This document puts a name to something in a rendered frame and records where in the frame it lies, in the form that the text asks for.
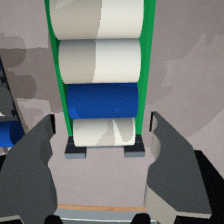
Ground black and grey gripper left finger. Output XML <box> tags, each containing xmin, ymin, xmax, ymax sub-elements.
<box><xmin>0</xmin><ymin>114</ymin><xmax>58</xmax><ymax>224</ymax></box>

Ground grey mounting tab with hex screw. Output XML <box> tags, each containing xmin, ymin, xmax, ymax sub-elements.
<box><xmin>2</xmin><ymin>147</ymin><xmax>12</xmax><ymax>153</ymax></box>

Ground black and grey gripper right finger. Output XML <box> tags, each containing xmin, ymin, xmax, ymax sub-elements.
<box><xmin>143</xmin><ymin>111</ymin><xmax>224</xmax><ymax>224</ymax></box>

